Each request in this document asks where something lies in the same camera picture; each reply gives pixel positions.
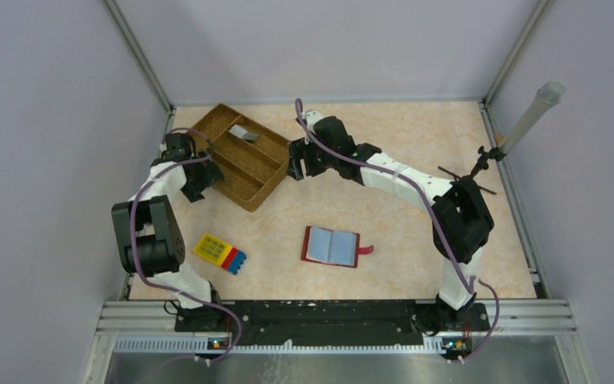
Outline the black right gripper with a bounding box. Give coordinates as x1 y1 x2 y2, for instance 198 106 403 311
287 135 338 182

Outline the brown woven divided tray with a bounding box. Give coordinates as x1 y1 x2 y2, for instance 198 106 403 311
192 104 289 212

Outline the grey credit cards stack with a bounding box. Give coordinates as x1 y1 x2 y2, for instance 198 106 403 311
229 124 260 142

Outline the red leather card holder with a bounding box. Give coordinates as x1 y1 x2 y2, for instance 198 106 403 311
301 226 375 269

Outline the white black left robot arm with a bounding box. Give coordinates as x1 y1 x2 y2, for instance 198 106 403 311
111 128 225 331

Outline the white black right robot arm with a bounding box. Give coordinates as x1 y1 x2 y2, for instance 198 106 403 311
288 108 495 330

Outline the yellow red blue toy block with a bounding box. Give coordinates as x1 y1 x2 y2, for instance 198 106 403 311
193 233 247 275

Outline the black mini tripod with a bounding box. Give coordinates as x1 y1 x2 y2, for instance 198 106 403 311
437 146 506 182

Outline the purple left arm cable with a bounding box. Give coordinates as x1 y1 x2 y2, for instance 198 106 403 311
128 126 245 366

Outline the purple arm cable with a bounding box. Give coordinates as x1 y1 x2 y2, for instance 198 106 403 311
128 126 245 366
293 98 500 364

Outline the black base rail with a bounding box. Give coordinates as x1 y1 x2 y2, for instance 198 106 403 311
163 299 491 349

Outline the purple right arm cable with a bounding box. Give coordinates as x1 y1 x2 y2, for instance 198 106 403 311
293 98 500 364

